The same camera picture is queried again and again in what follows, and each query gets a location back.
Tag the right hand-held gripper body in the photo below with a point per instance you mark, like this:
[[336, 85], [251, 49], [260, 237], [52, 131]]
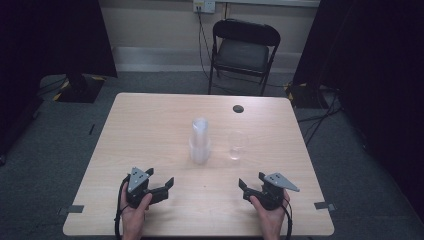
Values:
[[271, 191]]

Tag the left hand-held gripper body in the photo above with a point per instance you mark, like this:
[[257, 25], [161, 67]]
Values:
[[137, 186]]

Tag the single clear plastic cup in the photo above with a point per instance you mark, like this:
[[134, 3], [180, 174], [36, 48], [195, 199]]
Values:
[[237, 146]]

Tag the stack of clear plastic cups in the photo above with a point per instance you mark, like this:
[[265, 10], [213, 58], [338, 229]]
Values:
[[200, 143]]

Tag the person's right hand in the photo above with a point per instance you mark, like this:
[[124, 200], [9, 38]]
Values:
[[271, 218]]

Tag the person's left hand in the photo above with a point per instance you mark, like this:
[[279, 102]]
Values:
[[133, 216]]

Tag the grey tape strip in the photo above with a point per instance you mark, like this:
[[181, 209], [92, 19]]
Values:
[[324, 206], [71, 209]]

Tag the round dark table grommet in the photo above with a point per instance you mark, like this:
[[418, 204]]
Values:
[[238, 108]]

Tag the small black floor marker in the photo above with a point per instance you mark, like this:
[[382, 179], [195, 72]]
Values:
[[92, 129]]

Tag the black stand base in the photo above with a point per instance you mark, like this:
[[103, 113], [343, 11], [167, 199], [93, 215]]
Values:
[[305, 96], [80, 90]]

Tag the black folding chair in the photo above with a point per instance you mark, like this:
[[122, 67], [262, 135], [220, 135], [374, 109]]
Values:
[[243, 53]]

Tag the dark curtain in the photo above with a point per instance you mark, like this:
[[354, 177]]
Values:
[[373, 66], [50, 36]]

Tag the white wall socket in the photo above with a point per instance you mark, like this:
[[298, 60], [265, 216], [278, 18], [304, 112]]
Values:
[[204, 5]]

